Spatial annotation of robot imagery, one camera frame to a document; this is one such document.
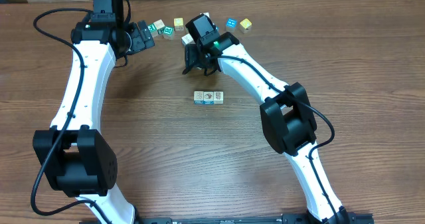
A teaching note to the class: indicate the yellow top block far right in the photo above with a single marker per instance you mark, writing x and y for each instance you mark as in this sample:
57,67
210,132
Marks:
245,26

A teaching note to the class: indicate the white plain block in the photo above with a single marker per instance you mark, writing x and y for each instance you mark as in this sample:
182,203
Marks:
187,39

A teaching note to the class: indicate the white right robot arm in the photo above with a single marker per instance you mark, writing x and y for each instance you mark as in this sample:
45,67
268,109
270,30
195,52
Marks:
288,119

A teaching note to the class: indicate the green C block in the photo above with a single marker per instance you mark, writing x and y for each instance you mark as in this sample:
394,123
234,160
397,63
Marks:
153,30

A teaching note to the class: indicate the beige top block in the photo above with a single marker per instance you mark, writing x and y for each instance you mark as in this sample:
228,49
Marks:
159,25

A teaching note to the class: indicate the hedgehog block white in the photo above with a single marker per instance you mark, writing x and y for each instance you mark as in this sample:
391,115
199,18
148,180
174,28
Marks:
218,97

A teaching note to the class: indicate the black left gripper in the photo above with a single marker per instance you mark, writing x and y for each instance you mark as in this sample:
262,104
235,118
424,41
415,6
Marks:
138,42

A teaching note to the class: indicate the yellow top block left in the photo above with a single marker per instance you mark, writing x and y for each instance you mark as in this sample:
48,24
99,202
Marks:
178,24

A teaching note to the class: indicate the blue top block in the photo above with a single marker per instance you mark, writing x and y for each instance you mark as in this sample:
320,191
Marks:
231,25

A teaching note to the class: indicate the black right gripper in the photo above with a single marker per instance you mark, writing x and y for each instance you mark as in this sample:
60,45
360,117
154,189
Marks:
193,58

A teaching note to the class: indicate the green R block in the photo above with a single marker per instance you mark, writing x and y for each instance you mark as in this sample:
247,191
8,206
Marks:
168,33

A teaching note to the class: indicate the acorn block yellow sides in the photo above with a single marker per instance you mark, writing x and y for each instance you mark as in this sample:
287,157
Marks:
208,97

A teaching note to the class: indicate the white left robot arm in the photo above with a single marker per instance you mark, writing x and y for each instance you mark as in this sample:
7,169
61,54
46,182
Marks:
74,156

